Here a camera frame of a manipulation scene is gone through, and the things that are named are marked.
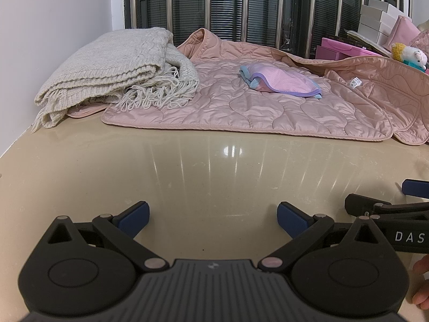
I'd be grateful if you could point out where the magenta plastic box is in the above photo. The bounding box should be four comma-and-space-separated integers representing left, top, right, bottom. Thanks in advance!
316, 37, 393, 60

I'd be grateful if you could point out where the dark flat book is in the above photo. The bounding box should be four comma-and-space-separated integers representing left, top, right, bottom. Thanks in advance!
335, 30, 394, 56

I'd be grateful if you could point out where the person's right hand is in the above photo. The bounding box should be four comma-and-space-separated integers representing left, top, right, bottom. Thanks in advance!
412, 254, 429, 306

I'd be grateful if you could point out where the pastel pink blue garment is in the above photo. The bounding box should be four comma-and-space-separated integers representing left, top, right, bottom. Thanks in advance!
239, 64, 323, 100

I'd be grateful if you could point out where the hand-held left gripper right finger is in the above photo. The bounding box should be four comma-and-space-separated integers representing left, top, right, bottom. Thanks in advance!
258, 201, 384, 272

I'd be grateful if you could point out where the pink pouch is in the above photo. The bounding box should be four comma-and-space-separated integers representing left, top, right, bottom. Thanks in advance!
385, 16, 422, 49

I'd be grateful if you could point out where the pink translucent bag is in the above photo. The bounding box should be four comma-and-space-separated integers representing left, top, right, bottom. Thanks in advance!
409, 28, 429, 52

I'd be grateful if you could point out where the stack of white boxes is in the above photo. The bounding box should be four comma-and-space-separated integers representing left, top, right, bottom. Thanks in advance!
358, 0, 413, 45

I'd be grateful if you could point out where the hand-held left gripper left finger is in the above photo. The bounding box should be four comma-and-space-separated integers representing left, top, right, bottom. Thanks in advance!
47, 200, 168, 272

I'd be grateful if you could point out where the white yellow plush toy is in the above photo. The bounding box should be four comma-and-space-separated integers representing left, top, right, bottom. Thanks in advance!
390, 42, 429, 69

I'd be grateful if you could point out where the teal small box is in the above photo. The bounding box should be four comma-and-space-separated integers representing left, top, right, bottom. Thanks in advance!
402, 60, 429, 72

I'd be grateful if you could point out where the beige knitted fringed scarf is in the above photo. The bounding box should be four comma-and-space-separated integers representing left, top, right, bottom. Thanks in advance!
32, 27, 201, 133

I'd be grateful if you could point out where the pink quilted blanket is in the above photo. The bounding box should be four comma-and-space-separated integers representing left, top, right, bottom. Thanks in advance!
67, 28, 429, 146

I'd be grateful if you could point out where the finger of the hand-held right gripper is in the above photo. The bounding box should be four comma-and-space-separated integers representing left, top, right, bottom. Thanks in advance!
345, 193, 429, 220
401, 179, 429, 197

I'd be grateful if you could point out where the metal window railing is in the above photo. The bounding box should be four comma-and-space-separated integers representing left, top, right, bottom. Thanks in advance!
124, 0, 413, 59

